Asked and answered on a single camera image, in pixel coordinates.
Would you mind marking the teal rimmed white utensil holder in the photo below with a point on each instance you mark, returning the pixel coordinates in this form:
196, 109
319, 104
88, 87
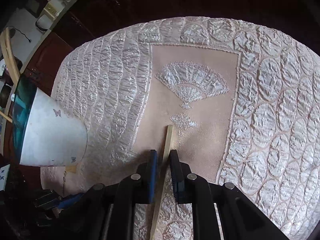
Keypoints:
44, 133

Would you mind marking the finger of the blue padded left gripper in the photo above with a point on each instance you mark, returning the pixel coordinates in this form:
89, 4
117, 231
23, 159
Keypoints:
69, 200

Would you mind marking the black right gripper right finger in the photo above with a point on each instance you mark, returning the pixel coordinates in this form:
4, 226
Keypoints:
179, 172

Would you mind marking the pink quilted tablecloth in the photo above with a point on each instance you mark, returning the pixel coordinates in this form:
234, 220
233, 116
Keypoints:
243, 100

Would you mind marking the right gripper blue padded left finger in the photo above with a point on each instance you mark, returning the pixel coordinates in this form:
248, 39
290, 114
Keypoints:
151, 174

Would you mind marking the light bamboo chopstick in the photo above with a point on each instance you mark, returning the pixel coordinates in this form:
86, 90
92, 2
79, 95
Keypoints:
9, 57
161, 181

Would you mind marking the dark wood lower cabinets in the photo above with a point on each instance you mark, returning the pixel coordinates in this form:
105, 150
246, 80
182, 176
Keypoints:
85, 20

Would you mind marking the white electric kettle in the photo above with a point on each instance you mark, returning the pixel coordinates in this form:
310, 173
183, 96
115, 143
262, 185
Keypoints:
43, 23

